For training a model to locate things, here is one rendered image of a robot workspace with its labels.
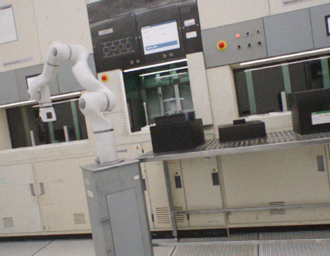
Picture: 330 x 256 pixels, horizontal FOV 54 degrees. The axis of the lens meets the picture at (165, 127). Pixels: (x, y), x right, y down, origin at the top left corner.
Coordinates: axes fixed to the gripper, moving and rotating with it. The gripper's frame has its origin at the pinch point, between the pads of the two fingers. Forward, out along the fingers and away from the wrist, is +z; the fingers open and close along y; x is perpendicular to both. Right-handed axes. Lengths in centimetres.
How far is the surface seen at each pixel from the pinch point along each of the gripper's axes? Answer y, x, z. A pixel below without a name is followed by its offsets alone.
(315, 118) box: 78, -155, 17
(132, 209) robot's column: 1, -74, 52
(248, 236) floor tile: 92, -94, 101
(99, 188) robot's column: -15, -68, 36
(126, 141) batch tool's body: 56, -16, 19
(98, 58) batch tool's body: 50, -4, -51
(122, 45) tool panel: 59, -24, -56
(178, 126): 35, -89, 10
